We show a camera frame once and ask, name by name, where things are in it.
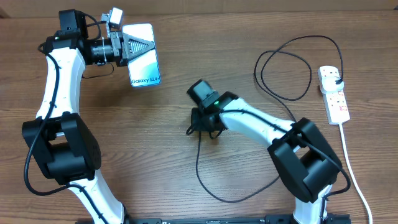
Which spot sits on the white charger plug adapter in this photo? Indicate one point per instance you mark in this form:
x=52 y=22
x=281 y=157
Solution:
x=330 y=84

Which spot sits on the blue Galaxy smartphone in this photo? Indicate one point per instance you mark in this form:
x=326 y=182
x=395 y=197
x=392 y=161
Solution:
x=144 y=70

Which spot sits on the white power strip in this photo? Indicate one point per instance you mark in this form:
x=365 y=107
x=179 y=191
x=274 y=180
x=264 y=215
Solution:
x=335 y=103

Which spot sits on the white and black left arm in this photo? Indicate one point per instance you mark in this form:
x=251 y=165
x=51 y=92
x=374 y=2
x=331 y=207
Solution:
x=59 y=141

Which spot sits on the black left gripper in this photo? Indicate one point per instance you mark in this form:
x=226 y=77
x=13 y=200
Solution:
x=117 y=37

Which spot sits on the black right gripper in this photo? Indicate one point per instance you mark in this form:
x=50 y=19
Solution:
x=197 y=114

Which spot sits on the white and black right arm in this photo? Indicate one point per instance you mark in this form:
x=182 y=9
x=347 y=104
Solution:
x=304 y=160

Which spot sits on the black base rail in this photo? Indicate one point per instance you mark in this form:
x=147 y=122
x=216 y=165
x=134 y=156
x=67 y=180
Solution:
x=217 y=220

